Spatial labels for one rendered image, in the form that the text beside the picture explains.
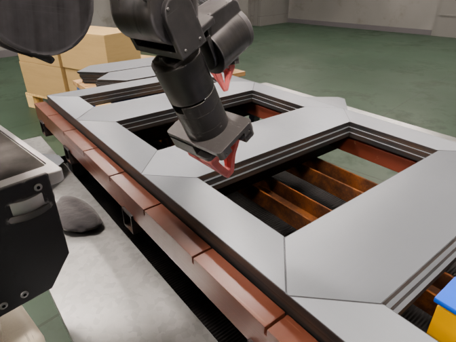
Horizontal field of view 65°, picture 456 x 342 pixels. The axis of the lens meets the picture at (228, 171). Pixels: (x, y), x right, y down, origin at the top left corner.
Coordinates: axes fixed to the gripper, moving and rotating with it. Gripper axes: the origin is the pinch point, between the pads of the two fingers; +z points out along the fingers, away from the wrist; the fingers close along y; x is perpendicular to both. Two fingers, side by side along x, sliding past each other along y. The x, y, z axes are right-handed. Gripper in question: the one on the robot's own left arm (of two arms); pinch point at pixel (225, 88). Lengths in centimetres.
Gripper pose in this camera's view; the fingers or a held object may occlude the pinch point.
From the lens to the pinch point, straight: 112.6
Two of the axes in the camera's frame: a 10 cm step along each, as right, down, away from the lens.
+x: -7.8, 3.2, -5.4
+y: -6.1, -1.6, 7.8
